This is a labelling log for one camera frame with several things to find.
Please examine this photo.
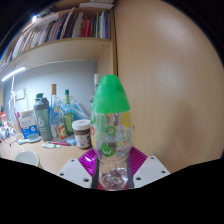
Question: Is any white wall power outlet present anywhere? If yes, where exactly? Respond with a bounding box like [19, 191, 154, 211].
[14, 88, 27, 101]

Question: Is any clear bottle with green cap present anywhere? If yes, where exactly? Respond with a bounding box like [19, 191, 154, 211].
[90, 74, 134, 191]

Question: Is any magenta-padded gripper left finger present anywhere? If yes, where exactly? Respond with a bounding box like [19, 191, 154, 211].
[56, 148, 101, 190]

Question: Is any white marker pen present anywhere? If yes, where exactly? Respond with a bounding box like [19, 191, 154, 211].
[41, 142, 62, 149]

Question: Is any chocolate spread jar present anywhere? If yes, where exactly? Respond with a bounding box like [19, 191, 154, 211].
[71, 118, 93, 150]

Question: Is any white mug with green handle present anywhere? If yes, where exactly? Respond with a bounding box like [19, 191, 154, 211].
[13, 150, 43, 168]

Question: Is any white and blue box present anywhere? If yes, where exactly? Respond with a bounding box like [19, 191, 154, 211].
[18, 111, 40, 140]

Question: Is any grey shaker bottle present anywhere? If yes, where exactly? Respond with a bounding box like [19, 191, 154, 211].
[32, 92, 55, 142]

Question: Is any white light bar lamp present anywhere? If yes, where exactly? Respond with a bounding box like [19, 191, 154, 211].
[1, 66, 27, 83]

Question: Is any green-capped bottle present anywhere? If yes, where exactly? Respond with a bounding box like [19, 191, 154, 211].
[62, 88, 75, 136]

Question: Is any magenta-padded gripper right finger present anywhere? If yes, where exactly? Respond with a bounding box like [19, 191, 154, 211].
[126, 146, 171, 190]

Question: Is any light blue hairbrush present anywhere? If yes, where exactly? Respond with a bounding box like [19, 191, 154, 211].
[16, 134, 42, 145]

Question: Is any wooden shelf unit with books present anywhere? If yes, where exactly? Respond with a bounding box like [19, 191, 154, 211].
[0, 0, 118, 82]

